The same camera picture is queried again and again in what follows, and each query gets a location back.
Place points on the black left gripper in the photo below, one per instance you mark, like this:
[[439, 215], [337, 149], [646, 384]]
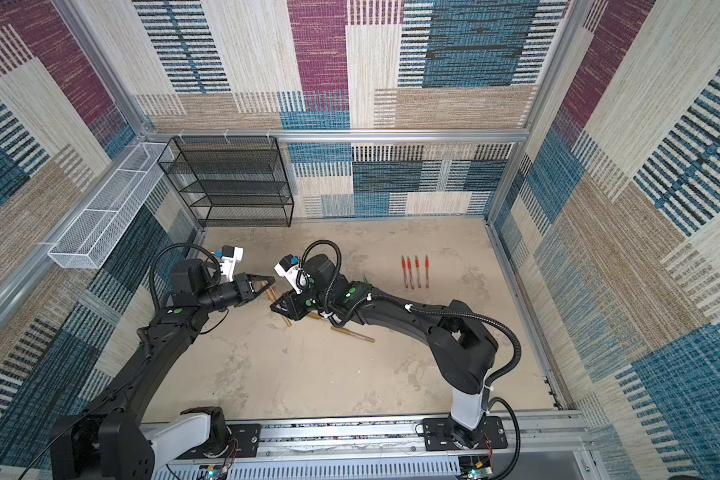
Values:
[[245, 290]]

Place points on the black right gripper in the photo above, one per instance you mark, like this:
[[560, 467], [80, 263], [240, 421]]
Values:
[[291, 301]]

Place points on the red gel pen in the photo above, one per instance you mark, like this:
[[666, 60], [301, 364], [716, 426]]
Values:
[[410, 273], [417, 270], [405, 272], [426, 271]]

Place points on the tan marker pen front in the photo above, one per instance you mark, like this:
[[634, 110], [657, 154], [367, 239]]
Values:
[[353, 334]]

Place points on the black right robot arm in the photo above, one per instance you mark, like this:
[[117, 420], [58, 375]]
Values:
[[463, 349]]

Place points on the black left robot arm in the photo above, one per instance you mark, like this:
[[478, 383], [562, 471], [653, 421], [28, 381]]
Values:
[[105, 441]]

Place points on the black mesh shelf rack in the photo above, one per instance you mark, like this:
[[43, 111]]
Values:
[[230, 181]]

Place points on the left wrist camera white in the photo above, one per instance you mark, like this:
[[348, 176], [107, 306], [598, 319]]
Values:
[[228, 257]]

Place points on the white wire mesh basket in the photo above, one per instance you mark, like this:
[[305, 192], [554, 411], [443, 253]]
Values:
[[90, 239]]

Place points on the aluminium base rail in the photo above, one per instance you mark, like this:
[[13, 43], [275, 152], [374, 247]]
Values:
[[535, 445]]

